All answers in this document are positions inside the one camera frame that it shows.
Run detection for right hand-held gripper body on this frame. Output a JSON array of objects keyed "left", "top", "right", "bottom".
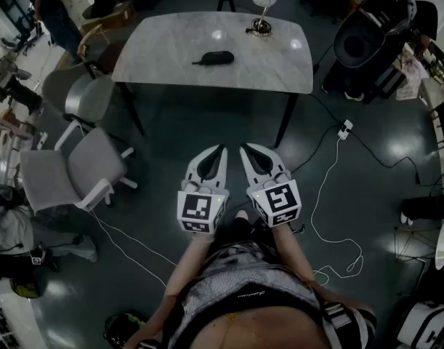
[{"left": 246, "top": 170, "right": 303, "bottom": 229}]

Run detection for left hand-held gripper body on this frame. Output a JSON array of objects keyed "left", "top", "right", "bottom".
[{"left": 177, "top": 178, "right": 230, "bottom": 235}]

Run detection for person's left forearm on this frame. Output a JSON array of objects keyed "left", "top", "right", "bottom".
[{"left": 123, "top": 230, "right": 215, "bottom": 349}]

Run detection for person's right forearm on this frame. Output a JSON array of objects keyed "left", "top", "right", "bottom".
[{"left": 268, "top": 223, "right": 375, "bottom": 321}]

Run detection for person's black trousers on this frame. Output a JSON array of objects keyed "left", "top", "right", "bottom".
[{"left": 212, "top": 209, "right": 277, "bottom": 249}]

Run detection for white power strip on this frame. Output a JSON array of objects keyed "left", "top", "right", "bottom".
[{"left": 336, "top": 119, "right": 355, "bottom": 140}]

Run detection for person's grey patterned top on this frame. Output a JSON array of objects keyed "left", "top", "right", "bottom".
[{"left": 159, "top": 240, "right": 377, "bottom": 349}]

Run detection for grey upholstered armchair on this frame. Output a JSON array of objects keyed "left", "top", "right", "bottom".
[{"left": 41, "top": 62, "right": 117, "bottom": 127}]

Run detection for black yellow-green bag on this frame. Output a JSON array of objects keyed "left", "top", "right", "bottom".
[{"left": 105, "top": 313, "right": 147, "bottom": 345}]

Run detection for wooden chair dark seat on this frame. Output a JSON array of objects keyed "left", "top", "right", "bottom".
[{"left": 77, "top": 23, "right": 128, "bottom": 74}]

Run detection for beige patterned covered table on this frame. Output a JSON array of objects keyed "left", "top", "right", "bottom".
[{"left": 395, "top": 45, "right": 432, "bottom": 102}]

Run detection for brown cardboard box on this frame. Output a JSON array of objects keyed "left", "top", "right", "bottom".
[{"left": 81, "top": 0, "right": 137, "bottom": 32}]

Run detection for white power cable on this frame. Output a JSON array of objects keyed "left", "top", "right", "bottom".
[{"left": 310, "top": 136, "right": 365, "bottom": 286}]

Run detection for thin white cable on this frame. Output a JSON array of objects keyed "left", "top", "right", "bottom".
[{"left": 89, "top": 211, "right": 179, "bottom": 290}]

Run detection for black power cable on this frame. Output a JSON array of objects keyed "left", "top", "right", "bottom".
[{"left": 290, "top": 92, "right": 444, "bottom": 190}]

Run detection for grey office chair white frame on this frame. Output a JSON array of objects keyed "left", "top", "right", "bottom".
[{"left": 20, "top": 120, "right": 139, "bottom": 212}]

